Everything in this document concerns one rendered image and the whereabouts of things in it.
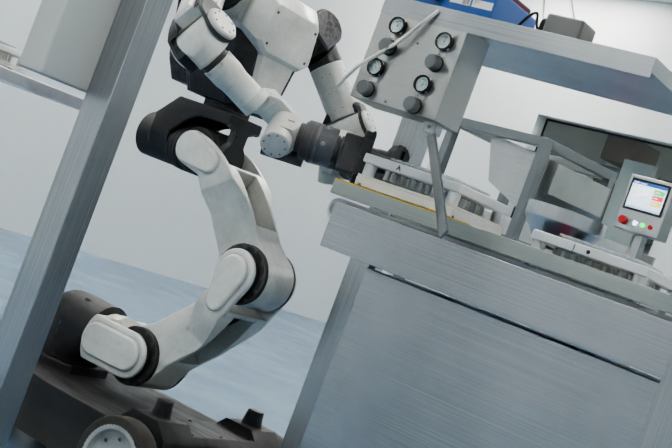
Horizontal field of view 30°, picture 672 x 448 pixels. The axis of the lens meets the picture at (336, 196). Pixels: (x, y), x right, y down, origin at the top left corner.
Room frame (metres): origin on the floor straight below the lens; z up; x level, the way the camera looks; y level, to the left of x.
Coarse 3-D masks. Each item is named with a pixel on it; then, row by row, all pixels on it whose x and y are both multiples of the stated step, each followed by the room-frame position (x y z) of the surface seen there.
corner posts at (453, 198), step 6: (366, 168) 2.64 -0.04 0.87; (372, 168) 2.64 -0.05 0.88; (366, 174) 2.64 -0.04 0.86; (372, 174) 2.64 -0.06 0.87; (450, 192) 2.52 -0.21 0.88; (450, 198) 2.52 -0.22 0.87; (456, 198) 2.52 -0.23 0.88; (456, 204) 2.52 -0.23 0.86; (492, 216) 2.70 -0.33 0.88; (498, 216) 2.70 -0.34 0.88; (498, 222) 2.70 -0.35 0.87
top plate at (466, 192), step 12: (372, 156) 2.64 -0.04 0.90; (384, 168) 2.62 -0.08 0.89; (396, 168) 2.60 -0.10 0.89; (408, 168) 2.58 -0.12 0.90; (420, 180) 2.57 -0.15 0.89; (444, 180) 2.53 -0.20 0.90; (456, 192) 2.52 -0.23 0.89; (468, 192) 2.54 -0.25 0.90; (480, 204) 2.65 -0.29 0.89; (492, 204) 2.64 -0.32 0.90; (504, 204) 2.69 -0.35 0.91
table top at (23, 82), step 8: (0, 72) 3.50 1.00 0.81; (8, 72) 3.54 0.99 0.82; (16, 72) 3.57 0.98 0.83; (0, 80) 3.93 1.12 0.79; (8, 80) 3.55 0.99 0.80; (16, 80) 3.58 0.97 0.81; (24, 80) 3.61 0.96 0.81; (32, 80) 3.65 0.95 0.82; (24, 88) 3.70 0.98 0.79; (32, 88) 3.66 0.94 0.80; (40, 88) 3.70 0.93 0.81; (48, 88) 3.73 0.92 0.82; (56, 88) 3.77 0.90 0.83; (48, 96) 3.74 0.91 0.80; (56, 96) 3.78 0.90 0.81; (64, 96) 3.82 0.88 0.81; (72, 96) 3.86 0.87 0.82; (64, 104) 3.99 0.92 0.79; (72, 104) 3.87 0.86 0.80; (80, 104) 3.91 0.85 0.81
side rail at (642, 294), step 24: (336, 192) 2.65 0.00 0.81; (360, 192) 2.62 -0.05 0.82; (408, 216) 2.54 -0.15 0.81; (432, 216) 2.51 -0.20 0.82; (480, 240) 2.45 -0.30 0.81; (504, 240) 2.42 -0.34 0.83; (552, 264) 2.36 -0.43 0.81; (576, 264) 2.33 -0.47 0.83; (600, 288) 2.30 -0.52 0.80; (624, 288) 2.27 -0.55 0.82; (648, 288) 2.25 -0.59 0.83
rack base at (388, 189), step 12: (360, 180) 2.64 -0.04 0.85; (372, 180) 2.63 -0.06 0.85; (384, 192) 2.60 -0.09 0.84; (396, 192) 2.59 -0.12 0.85; (408, 192) 2.57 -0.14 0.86; (420, 204) 2.55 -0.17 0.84; (432, 204) 2.54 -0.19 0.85; (456, 216) 2.53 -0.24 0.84; (468, 216) 2.57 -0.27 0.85; (480, 228) 2.63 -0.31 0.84; (492, 228) 2.67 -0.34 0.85
